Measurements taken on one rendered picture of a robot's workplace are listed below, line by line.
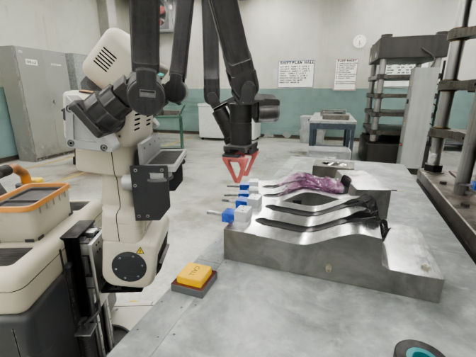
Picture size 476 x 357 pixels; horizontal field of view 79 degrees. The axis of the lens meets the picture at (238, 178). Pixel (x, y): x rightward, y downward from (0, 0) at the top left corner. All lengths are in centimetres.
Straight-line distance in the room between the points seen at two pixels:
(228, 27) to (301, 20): 750
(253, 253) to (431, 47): 491
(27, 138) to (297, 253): 600
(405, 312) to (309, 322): 21
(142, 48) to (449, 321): 81
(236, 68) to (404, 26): 759
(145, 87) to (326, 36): 751
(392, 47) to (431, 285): 474
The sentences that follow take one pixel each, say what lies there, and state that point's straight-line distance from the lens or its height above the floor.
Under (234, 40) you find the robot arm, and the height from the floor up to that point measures 134.
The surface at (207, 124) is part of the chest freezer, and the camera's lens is 773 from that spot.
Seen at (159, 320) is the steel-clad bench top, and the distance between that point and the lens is 66.
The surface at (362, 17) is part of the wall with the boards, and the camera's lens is 813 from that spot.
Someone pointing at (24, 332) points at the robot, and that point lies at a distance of 101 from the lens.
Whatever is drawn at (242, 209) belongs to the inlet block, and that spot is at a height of 92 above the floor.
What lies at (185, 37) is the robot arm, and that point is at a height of 141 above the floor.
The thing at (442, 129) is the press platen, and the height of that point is 103.
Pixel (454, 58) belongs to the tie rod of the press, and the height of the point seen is 140.
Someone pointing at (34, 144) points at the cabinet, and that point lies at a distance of 636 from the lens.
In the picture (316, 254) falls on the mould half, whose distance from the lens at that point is 74.
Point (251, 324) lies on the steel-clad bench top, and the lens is 64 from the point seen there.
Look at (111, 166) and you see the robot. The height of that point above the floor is 103.
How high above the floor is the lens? 124
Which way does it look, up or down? 17 degrees down
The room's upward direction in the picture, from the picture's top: straight up
